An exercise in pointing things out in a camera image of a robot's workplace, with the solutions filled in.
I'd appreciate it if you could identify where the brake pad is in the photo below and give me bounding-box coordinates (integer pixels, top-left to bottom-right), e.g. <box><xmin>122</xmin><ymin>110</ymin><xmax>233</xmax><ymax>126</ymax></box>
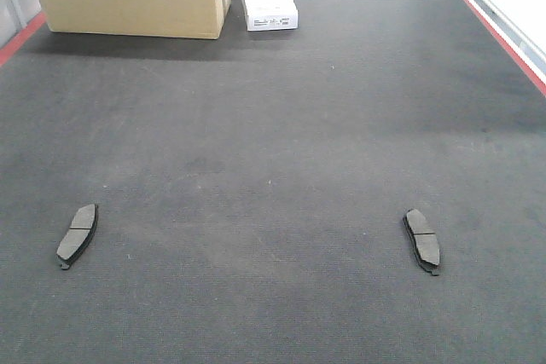
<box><xmin>56</xmin><ymin>203</ymin><xmax>99</xmax><ymax>270</ymax></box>
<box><xmin>403</xmin><ymin>209</ymin><xmax>440</xmax><ymax>276</ymax></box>

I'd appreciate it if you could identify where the black conveyor belt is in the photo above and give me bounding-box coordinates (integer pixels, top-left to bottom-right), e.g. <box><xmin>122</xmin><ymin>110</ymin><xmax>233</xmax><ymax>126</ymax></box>
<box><xmin>1</xmin><ymin>0</ymin><xmax>545</xmax><ymax>363</ymax></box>

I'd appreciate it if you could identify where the red white conveyor side rail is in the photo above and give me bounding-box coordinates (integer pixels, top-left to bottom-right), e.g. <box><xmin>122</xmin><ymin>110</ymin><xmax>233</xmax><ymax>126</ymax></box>
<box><xmin>422</xmin><ymin>0</ymin><xmax>546</xmax><ymax>97</ymax></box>

